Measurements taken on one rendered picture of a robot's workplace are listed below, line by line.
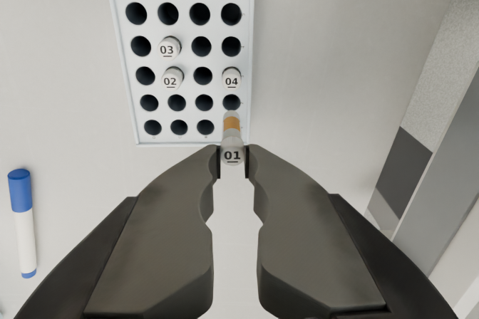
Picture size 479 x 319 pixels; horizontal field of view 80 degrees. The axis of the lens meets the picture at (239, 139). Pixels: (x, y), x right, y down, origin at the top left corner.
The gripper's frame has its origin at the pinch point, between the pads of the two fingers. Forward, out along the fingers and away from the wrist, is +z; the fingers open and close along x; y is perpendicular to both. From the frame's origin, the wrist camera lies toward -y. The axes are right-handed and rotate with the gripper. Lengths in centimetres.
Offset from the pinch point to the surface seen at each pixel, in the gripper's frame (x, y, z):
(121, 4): -6.4, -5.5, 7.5
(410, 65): 14.2, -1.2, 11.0
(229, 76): -0.1, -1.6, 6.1
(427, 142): 79, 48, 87
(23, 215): -19.5, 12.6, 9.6
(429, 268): 11.8, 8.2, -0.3
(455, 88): 82, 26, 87
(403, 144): 55, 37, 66
